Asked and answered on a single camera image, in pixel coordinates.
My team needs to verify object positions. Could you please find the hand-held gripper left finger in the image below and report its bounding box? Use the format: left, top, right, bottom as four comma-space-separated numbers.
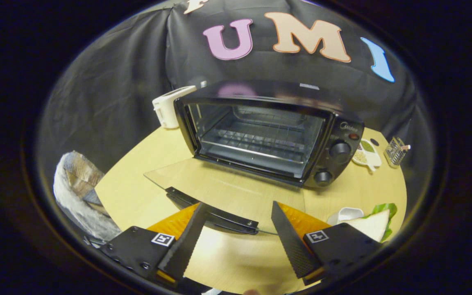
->
99, 202, 210, 287

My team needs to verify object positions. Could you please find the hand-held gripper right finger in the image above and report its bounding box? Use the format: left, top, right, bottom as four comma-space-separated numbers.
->
271, 201, 382, 286

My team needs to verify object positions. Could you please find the lettuce sandwich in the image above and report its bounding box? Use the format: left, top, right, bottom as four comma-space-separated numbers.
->
345, 203, 398, 243

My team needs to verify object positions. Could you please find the black toaster oven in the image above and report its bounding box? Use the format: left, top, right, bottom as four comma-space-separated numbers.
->
144, 80, 365, 236

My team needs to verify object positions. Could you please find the white toaster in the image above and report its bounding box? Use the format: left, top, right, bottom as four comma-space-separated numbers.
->
152, 85, 198, 129

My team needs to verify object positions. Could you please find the white plastic tray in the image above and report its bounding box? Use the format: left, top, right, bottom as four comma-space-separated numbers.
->
327, 207, 364, 226

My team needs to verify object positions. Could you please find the white divided grain dish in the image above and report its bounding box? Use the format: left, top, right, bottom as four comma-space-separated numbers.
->
352, 138, 383, 172

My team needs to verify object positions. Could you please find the clear acrylic holder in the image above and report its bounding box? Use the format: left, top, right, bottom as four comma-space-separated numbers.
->
384, 136, 411, 167

